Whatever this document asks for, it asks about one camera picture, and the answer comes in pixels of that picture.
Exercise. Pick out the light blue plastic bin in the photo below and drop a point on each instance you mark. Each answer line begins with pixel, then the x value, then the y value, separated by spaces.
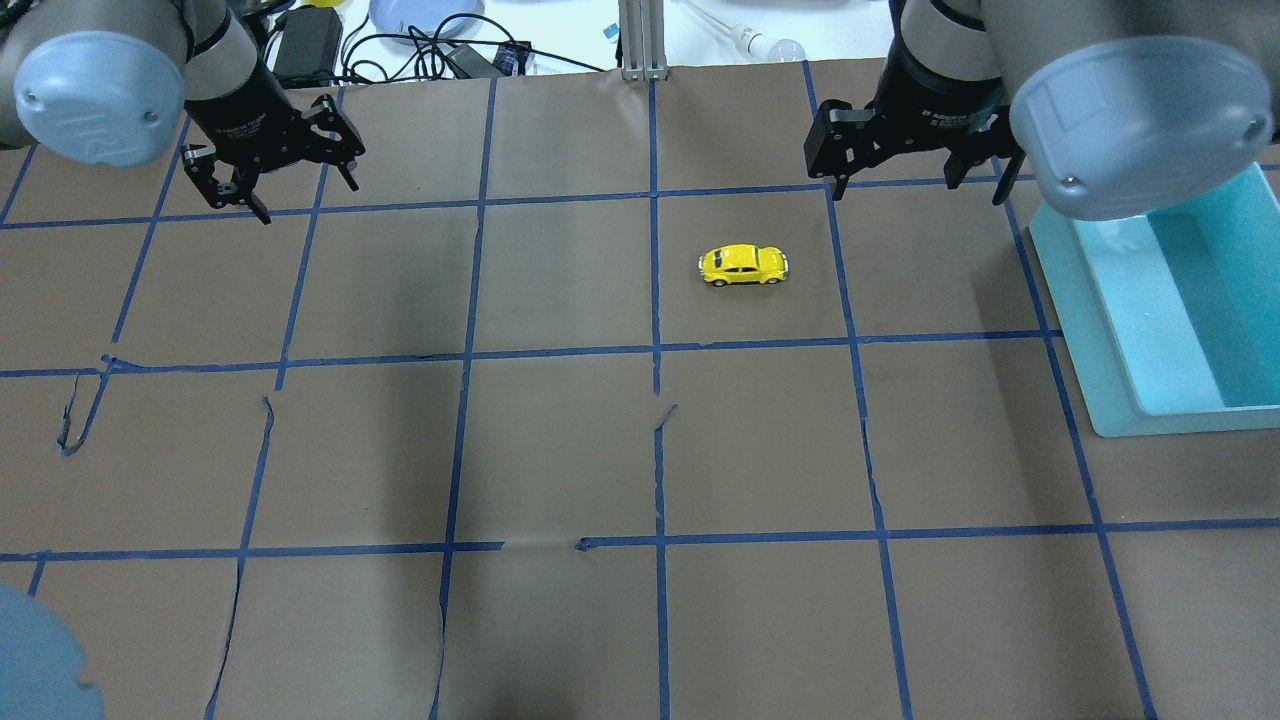
pixel 1172 317

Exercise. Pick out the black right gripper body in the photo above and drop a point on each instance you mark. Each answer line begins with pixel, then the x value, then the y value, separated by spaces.
pixel 935 95

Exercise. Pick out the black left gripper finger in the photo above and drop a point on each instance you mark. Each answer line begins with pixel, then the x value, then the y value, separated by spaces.
pixel 346 168
pixel 246 196

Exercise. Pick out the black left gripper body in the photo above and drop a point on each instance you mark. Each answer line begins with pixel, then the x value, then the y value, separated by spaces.
pixel 237 107

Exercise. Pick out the yellow beetle toy car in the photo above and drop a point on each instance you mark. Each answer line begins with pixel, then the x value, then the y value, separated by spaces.
pixel 743 263

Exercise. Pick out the black power adapter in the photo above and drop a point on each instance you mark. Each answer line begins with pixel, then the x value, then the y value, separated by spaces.
pixel 308 47

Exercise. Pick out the aluminium frame post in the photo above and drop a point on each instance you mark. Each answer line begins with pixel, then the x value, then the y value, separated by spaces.
pixel 641 51

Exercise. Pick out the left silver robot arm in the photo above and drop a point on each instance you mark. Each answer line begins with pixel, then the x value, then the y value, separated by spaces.
pixel 105 82

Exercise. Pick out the light blue plate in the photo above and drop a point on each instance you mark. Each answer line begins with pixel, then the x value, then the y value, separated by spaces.
pixel 449 19

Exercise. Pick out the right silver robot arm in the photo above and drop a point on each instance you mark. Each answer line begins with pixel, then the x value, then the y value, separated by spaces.
pixel 1121 107

